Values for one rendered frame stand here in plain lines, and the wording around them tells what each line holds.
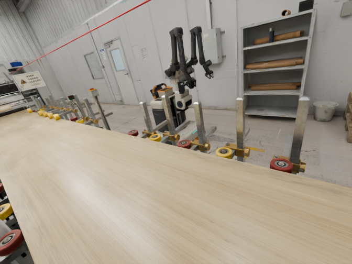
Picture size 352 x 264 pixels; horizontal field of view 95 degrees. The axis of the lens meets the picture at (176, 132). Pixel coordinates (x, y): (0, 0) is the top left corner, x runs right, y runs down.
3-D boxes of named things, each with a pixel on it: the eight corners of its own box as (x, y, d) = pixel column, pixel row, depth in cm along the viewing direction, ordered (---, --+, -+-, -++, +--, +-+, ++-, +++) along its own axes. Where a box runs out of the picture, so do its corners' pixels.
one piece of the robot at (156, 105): (157, 138, 274) (144, 89, 238) (176, 124, 310) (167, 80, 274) (173, 141, 254) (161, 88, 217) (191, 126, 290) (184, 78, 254)
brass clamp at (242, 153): (228, 148, 102) (227, 141, 100) (250, 153, 94) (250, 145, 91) (223, 154, 98) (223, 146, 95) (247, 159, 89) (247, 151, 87)
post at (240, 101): (239, 169, 102) (238, 96, 81) (244, 171, 100) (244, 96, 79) (237, 173, 100) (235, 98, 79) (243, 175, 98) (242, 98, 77)
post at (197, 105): (204, 163, 119) (196, 100, 98) (209, 164, 117) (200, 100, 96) (202, 166, 116) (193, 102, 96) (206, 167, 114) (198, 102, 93)
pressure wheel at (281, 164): (290, 179, 73) (293, 158, 68) (289, 192, 67) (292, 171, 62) (270, 175, 77) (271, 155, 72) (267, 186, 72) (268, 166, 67)
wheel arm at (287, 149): (286, 140, 101) (287, 134, 100) (293, 141, 99) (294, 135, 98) (273, 187, 73) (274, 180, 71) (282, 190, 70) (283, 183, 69)
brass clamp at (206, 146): (194, 144, 118) (193, 138, 116) (211, 147, 110) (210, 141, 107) (189, 149, 114) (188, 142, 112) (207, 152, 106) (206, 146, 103)
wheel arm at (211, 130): (212, 130, 132) (212, 125, 130) (217, 130, 130) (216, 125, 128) (183, 160, 103) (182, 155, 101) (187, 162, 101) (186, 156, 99)
